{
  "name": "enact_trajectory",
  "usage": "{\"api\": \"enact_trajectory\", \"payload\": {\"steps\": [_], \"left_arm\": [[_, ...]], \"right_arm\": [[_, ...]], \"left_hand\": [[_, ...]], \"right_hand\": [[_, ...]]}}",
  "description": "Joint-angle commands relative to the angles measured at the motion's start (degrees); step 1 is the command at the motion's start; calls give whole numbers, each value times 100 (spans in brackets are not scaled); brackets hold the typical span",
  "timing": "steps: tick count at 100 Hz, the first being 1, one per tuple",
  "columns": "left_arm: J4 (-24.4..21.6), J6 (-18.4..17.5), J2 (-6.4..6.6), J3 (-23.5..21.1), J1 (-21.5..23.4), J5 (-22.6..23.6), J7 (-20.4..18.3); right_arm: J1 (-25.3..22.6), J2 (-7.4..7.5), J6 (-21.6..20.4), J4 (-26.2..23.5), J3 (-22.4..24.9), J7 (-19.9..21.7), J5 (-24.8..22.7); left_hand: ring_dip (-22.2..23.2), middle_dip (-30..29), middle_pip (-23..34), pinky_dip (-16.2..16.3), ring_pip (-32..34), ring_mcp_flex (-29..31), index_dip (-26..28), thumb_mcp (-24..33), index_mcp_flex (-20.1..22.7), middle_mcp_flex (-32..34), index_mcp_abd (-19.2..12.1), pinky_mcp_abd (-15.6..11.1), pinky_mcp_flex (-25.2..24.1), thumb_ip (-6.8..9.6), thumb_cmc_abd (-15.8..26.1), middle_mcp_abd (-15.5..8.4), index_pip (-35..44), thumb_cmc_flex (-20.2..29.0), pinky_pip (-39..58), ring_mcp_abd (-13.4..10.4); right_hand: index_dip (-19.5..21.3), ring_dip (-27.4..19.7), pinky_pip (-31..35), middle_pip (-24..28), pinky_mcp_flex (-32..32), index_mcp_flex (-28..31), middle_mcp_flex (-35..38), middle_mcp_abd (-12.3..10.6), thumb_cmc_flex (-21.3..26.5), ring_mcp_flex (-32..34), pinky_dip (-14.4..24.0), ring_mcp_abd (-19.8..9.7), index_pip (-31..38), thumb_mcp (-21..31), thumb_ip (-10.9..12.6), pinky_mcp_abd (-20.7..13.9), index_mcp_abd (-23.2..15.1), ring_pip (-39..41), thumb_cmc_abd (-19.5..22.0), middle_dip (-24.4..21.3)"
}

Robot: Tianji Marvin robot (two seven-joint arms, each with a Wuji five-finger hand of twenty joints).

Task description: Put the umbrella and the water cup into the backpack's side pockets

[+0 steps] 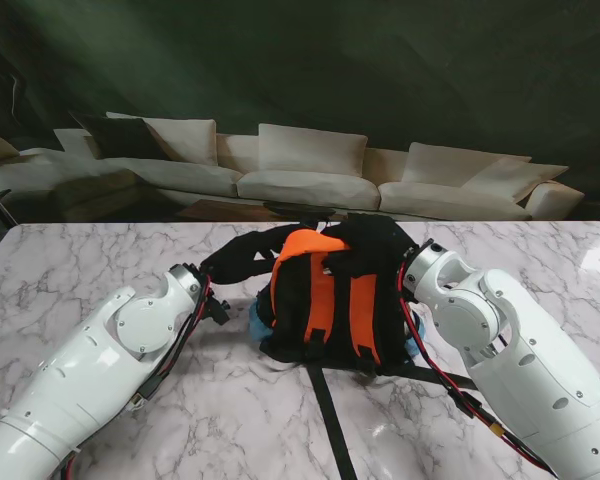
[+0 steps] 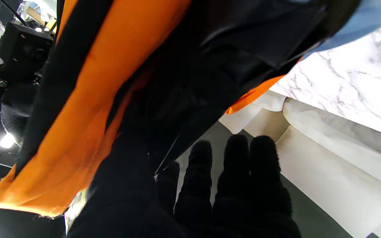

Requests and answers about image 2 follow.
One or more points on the cream sofa back cushion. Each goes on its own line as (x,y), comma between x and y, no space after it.
(336,188)

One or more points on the cream sectional sofa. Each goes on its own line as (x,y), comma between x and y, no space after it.
(326,165)

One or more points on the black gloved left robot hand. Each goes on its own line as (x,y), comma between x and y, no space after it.
(127,198)

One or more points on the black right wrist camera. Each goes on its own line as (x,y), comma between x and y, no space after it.
(25,46)

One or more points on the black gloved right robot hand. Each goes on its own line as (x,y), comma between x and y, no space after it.
(18,109)

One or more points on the orange and blue backpack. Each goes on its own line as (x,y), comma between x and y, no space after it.
(88,109)

